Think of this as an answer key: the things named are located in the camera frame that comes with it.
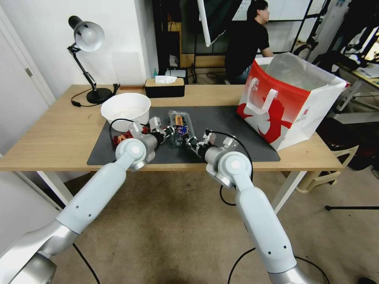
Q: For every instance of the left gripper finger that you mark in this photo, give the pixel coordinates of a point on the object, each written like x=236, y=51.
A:
x=174, y=129
x=173, y=139

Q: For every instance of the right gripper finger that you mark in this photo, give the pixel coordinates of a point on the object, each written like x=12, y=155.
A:
x=190, y=150
x=187, y=140

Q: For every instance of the clear plastic takeout container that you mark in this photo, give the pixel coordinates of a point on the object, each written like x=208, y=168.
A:
x=180, y=121

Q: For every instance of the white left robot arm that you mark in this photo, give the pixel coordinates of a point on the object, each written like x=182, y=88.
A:
x=94, y=195

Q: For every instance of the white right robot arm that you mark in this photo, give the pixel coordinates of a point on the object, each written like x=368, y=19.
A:
x=254, y=204

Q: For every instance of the black tissue box wooden lid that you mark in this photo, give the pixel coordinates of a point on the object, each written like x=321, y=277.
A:
x=165, y=88

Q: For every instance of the red white takeout bag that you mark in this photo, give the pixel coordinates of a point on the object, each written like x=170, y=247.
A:
x=284, y=106

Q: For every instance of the dark grey table mat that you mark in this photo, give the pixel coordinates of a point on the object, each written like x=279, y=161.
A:
x=231, y=136

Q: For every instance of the red snack packet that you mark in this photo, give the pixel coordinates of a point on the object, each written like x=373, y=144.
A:
x=121, y=138

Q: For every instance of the white paper bowl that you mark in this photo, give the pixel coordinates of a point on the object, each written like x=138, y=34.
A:
x=125, y=108

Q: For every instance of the white tissue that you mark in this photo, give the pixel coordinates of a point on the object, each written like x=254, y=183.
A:
x=165, y=79

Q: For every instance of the white box device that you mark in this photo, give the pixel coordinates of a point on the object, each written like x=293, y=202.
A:
x=176, y=73

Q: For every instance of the teal bottle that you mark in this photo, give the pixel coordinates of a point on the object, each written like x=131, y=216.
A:
x=154, y=72

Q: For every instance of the black plug adapter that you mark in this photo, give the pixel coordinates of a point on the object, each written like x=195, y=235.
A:
x=116, y=87

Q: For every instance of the wooden table white legs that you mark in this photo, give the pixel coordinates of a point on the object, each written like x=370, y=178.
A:
x=59, y=130

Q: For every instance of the white tilted board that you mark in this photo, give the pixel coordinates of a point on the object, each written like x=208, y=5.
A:
x=205, y=22

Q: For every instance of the person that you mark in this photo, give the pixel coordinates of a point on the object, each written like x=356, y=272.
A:
x=247, y=44

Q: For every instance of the black silver desk lamp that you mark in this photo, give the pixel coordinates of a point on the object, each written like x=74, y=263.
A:
x=87, y=38

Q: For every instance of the beige plastic chair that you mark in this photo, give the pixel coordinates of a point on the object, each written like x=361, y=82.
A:
x=331, y=165

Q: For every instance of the white door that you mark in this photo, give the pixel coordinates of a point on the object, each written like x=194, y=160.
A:
x=17, y=74

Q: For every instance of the black tripod leg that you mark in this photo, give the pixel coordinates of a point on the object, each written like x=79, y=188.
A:
x=352, y=208

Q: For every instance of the side desk with monitor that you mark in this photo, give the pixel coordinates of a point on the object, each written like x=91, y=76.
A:
x=359, y=59

